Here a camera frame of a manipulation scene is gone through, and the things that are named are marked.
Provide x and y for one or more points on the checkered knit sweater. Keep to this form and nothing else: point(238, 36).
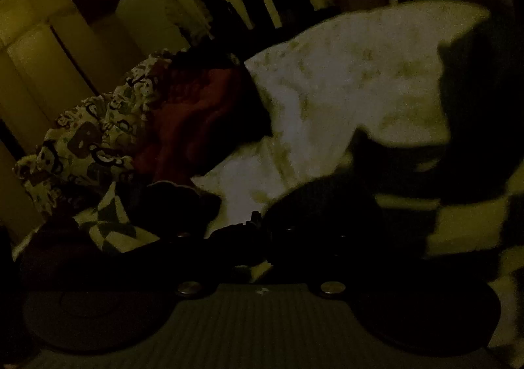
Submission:
point(462, 225)

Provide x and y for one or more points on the red cloth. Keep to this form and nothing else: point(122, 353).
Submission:
point(196, 119)

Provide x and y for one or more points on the white leaf-print duvet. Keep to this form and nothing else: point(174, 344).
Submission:
point(335, 86)

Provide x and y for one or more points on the cartoon printed cloth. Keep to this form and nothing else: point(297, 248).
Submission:
point(94, 139)

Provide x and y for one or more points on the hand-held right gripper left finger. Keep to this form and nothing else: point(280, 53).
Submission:
point(229, 244)

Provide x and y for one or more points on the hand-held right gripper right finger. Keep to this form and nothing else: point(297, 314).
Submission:
point(311, 248)

